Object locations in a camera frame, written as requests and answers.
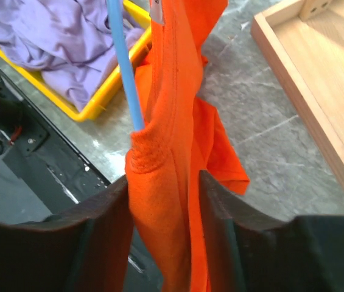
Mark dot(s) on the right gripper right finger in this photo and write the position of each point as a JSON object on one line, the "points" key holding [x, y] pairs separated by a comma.
{"points": [[251, 251]]}

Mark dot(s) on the blue wire hanger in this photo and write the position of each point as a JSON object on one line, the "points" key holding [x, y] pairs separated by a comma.
{"points": [[127, 76]]}

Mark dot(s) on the purple t shirt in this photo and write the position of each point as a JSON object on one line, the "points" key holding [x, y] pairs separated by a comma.
{"points": [[68, 42]]}

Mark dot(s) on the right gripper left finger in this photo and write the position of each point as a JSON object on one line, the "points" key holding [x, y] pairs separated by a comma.
{"points": [[84, 248]]}

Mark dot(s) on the orange t shirt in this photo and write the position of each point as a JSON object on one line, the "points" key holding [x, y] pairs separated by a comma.
{"points": [[182, 136]]}

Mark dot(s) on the yellow plastic tray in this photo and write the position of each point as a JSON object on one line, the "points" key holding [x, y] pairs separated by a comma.
{"points": [[109, 87]]}

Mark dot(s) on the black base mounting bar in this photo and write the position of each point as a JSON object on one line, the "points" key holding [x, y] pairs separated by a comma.
{"points": [[62, 178]]}

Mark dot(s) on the wooden hanger rack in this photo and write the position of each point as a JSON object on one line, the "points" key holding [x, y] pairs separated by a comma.
{"points": [[303, 43]]}

